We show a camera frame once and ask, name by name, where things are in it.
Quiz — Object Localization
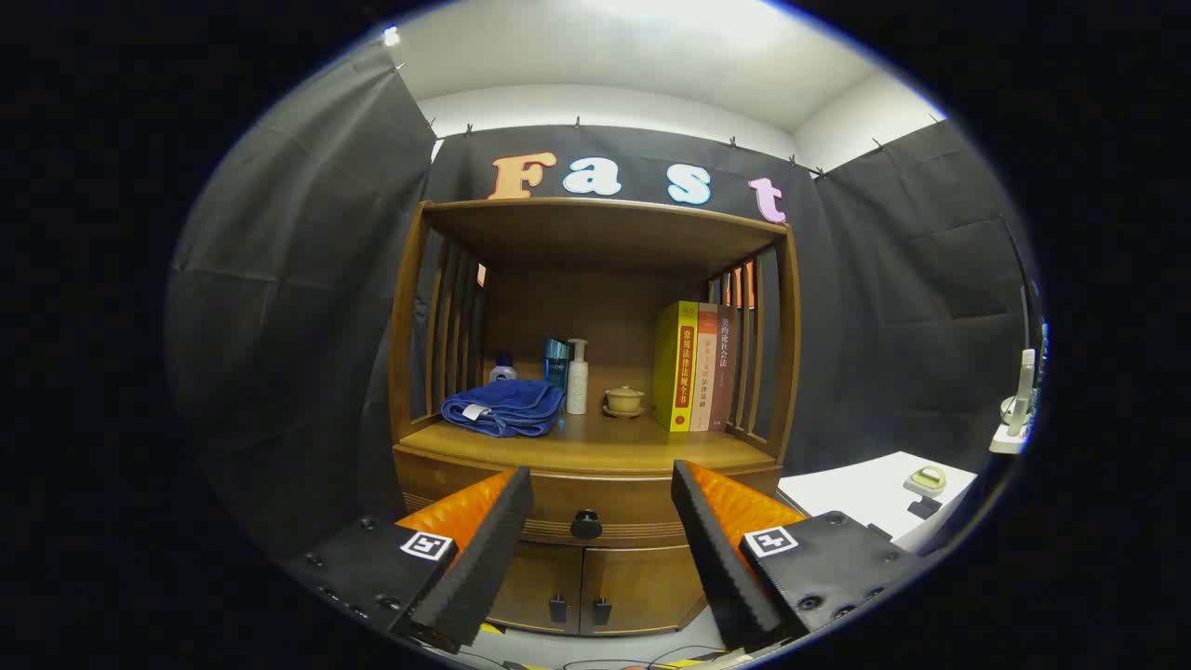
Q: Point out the black backdrop cloth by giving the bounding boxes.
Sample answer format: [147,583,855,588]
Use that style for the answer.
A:
[167,42,1038,569]

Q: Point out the white plastic fixture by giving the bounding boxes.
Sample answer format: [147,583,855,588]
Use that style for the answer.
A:
[989,349,1038,455]

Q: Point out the orange book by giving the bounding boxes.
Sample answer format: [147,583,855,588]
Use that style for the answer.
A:
[689,303,719,433]

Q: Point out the white pump bottle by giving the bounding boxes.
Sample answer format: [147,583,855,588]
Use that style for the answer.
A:
[566,339,590,416]

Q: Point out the wooden cabinet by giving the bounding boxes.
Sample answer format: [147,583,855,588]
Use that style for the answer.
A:
[388,196,803,638]

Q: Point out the wooden drawer with black knob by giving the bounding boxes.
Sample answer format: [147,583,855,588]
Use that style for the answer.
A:
[395,447,783,550]

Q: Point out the blue folded towel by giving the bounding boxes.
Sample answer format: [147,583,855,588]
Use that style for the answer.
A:
[441,379,567,438]

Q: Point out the yellow book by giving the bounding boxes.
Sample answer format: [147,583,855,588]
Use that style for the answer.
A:
[652,301,700,433]

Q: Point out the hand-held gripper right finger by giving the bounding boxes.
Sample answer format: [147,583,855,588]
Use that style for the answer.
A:
[671,459,931,652]

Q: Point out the brown book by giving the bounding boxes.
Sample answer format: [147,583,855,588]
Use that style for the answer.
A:
[710,305,738,432]

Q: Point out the wooden cabinet door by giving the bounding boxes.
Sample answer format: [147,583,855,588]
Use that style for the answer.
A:
[582,547,706,636]
[488,543,584,636]

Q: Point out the white side cabinet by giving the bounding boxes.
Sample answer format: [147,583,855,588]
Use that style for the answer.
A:
[777,451,978,555]

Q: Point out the floor cable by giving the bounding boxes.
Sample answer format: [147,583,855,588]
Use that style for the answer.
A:
[507,642,736,670]

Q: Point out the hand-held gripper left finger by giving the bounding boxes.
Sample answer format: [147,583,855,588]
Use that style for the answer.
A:
[279,465,535,654]

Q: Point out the wooden countertop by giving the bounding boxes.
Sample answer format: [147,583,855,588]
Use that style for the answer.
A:
[400,409,778,476]

